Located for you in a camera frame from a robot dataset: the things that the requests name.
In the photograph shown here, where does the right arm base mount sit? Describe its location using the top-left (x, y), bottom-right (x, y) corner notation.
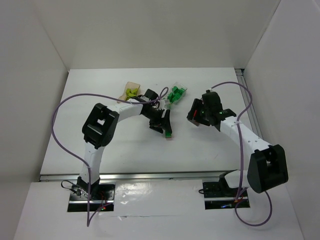
top-left (198, 175), bottom-right (250, 210)

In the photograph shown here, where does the aluminium rail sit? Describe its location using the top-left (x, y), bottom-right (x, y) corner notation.
top-left (38, 170), bottom-right (238, 182)
top-left (234, 68), bottom-right (263, 142)

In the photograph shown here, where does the lime long lego brick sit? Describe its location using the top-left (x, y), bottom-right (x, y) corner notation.
top-left (125, 88), bottom-right (139, 101)

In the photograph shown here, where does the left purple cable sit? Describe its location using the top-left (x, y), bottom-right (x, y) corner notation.
top-left (51, 86), bottom-right (170, 227)

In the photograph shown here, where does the green curved brick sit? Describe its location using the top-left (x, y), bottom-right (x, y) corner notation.
top-left (167, 85), bottom-right (186, 104)

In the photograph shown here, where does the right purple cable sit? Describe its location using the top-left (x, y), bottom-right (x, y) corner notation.
top-left (205, 81), bottom-right (273, 227)

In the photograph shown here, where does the orange transparent container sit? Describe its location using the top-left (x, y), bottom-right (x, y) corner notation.
top-left (117, 81), bottom-right (141, 103)

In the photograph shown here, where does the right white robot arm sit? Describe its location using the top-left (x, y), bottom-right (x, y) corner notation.
top-left (187, 90), bottom-right (289, 194)

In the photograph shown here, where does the aluminium rail front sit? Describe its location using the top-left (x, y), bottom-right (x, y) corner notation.
top-left (38, 170), bottom-right (238, 182)

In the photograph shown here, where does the aluminium rail right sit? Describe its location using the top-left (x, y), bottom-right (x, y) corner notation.
top-left (234, 68), bottom-right (263, 142)

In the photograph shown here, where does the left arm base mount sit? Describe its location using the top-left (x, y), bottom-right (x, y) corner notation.
top-left (67, 184), bottom-right (116, 213)

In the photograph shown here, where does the purple cable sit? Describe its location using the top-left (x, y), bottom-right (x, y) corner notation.
top-left (205, 81), bottom-right (273, 227)
top-left (51, 86), bottom-right (170, 227)

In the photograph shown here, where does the clear transparent container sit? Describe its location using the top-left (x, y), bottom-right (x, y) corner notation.
top-left (164, 82), bottom-right (188, 105)

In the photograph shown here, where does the dark grey transparent container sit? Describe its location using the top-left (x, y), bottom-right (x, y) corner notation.
top-left (187, 117), bottom-right (203, 126)

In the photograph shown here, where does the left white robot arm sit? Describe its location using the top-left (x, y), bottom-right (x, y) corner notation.
top-left (77, 89), bottom-right (172, 197)

